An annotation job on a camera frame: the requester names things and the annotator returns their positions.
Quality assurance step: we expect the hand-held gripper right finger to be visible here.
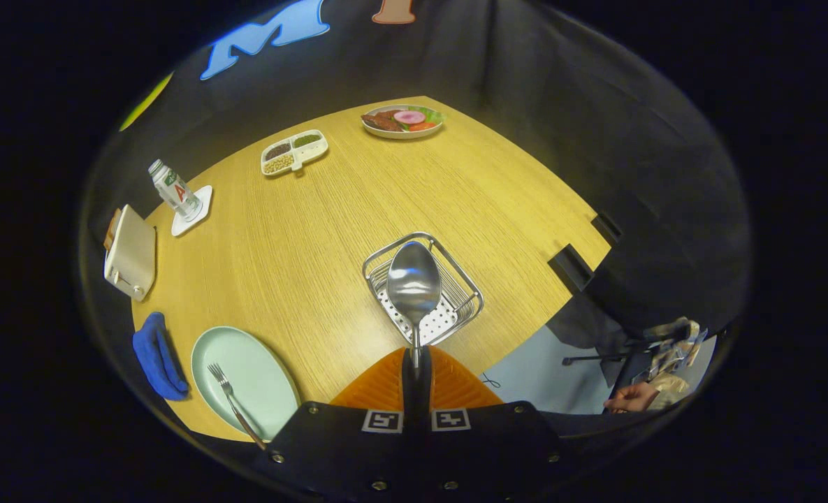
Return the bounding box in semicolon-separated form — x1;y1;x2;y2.
417;346;576;501

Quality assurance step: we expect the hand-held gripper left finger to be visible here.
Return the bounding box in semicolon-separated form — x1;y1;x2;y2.
263;346;419;501

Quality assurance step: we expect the wooden-handled metal fork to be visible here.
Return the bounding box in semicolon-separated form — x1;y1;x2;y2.
208;363;268;450

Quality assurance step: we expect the wooden-handled metal spoon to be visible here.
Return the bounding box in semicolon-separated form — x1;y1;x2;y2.
386;241;443;371

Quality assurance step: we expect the pale green plate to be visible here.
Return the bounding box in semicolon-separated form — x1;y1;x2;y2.
190;326;301;442

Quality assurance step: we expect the black stand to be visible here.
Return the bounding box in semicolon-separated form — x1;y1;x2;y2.
562;341;659;414

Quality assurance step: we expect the black table clamp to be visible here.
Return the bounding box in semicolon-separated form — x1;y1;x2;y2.
548;244;595;293
590;212;623;245

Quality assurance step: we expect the blue cloth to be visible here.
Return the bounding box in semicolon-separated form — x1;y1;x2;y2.
132;312;189;402

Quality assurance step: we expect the patterned clothing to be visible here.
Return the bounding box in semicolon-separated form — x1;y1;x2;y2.
648;316;708;395

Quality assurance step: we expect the white square coaster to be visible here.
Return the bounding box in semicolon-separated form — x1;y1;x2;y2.
170;184;213;238

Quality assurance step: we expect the white toaster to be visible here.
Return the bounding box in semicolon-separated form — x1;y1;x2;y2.
103;204;157;302

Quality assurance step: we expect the white divided condiment dish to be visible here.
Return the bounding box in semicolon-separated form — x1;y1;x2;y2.
261;129;329;177

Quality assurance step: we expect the small plastic bottle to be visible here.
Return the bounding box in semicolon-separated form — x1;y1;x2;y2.
148;159;203;223

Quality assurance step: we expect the plate of food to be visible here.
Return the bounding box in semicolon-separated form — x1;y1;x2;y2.
361;104;445;140

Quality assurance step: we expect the metal wire basket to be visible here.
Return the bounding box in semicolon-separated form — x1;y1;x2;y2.
362;232;485;348

